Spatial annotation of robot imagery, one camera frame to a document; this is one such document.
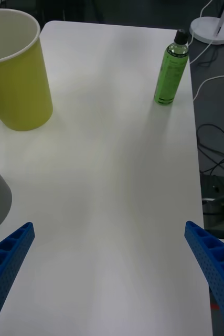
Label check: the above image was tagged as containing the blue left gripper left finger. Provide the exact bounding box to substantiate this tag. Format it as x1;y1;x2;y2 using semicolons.
0;222;36;336

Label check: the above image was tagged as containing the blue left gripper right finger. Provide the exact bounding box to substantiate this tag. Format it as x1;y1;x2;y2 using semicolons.
184;220;224;336

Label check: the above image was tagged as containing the green plastic bottle black cap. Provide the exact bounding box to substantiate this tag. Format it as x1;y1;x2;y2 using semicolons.
153;29;190;105

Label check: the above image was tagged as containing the yellow-green plastic bin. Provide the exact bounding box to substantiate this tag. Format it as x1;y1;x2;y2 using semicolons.
0;8;54;132

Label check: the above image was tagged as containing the white round base with pole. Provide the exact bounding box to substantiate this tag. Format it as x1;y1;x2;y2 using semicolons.
189;0;224;45

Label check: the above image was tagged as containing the grey metal frame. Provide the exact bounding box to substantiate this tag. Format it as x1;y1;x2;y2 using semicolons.
201;175;224;238

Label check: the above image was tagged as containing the white cable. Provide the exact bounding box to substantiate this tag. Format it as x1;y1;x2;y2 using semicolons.
189;29;215;65
193;74;224;102

